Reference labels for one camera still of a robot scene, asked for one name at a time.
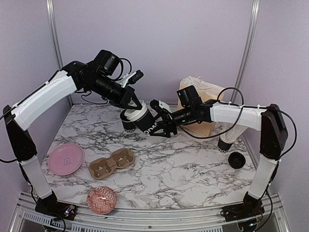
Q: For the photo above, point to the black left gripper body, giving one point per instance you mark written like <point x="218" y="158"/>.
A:
<point x="101" y="86"/>

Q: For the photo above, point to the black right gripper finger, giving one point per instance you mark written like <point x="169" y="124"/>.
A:
<point x="163" y="117"/>
<point x="164" y="130"/>

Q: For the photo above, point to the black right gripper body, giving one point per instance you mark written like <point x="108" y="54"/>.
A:
<point x="188" y="114"/>

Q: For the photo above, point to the brown paper takeout bag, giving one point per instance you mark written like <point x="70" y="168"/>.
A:
<point x="206" y="91"/>

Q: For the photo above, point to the stack of black paper cups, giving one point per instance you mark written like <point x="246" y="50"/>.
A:
<point x="142" y="119"/>

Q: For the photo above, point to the single black paper cup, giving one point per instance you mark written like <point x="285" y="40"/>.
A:
<point x="128" y="126"/>

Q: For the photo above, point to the stack of black cup lids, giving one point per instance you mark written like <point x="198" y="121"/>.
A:
<point x="236" y="160"/>

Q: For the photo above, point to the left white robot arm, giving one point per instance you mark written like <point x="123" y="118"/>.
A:
<point x="19" y="117"/>

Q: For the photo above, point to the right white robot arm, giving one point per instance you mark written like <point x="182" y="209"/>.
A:
<point x="265" y="123"/>

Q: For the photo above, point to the white wrapped straws bundle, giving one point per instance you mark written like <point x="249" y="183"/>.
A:
<point x="232" y="135"/>

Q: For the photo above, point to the black cup holding straws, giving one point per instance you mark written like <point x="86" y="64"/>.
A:
<point x="223" y="146"/>

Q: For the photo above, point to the brown cardboard cup carrier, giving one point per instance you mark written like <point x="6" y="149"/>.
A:
<point x="104" y="167"/>

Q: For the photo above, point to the pink plastic plate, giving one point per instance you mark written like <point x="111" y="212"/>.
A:
<point x="65" y="159"/>

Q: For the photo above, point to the red patterned bowl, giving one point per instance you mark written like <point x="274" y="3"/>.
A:
<point x="101" y="200"/>

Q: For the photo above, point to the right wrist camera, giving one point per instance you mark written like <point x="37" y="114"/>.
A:
<point x="158" y="106"/>

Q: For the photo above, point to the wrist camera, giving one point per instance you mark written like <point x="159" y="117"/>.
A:
<point x="158" y="106"/>
<point x="131" y="78"/>

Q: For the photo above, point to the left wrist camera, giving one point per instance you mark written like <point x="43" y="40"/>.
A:
<point x="131" y="78"/>

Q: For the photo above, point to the left aluminium corner post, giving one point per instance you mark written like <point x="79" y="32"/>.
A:
<point x="54" y="34"/>

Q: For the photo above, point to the aluminium corner post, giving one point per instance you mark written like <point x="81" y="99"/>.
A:
<point x="54" y="34"/>
<point x="249" y="42"/>

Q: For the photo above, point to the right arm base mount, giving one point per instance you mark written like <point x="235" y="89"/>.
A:
<point x="241" y="211"/>

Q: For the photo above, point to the right aluminium corner post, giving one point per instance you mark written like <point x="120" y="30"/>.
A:
<point x="249" y="42"/>

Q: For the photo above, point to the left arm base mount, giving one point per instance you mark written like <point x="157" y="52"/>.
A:
<point x="52" y="207"/>

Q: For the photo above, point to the aluminium front frame rail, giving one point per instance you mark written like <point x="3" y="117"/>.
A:
<point x="205" y="219"/>

